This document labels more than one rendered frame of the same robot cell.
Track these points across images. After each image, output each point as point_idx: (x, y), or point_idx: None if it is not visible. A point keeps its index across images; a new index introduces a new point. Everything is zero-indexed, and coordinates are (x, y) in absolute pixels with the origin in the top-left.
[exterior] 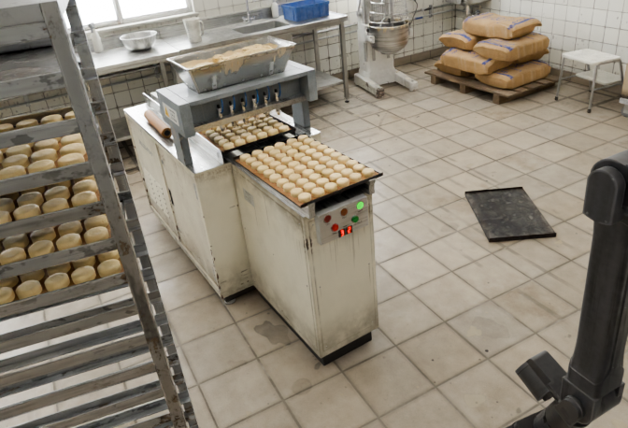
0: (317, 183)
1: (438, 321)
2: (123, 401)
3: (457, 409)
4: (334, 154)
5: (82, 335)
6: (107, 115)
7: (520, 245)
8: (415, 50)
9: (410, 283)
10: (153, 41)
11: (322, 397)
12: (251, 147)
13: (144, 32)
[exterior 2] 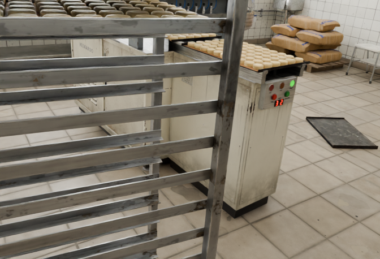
0: (262, 60)
1: (314, 194)
2: (173, 176)
3: (349, 255)
4: (264, 48)
5: (87, 138)
6: None
7: (354, 151)
8: (248, 37)
9: (285, 168)
10: None
11: (239, 241)
12: None
13: None
